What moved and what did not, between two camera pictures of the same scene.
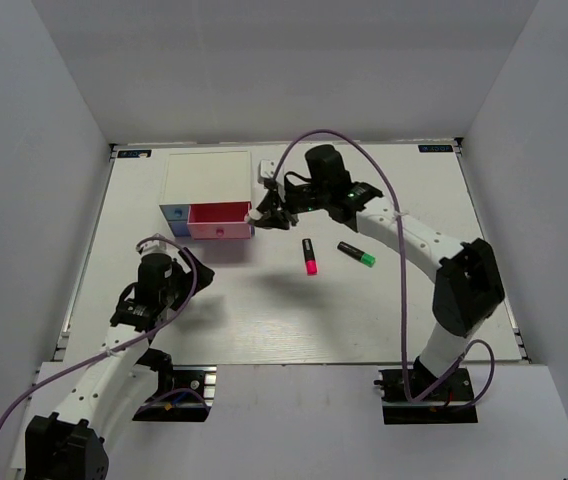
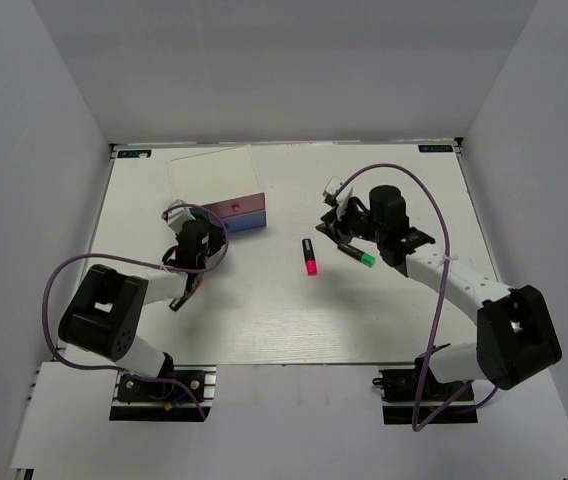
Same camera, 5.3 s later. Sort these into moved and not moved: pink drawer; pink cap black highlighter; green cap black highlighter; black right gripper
Moved: black right gripper; pink drawer
Not moved: pink cap black highlighter; green cap black highlighter
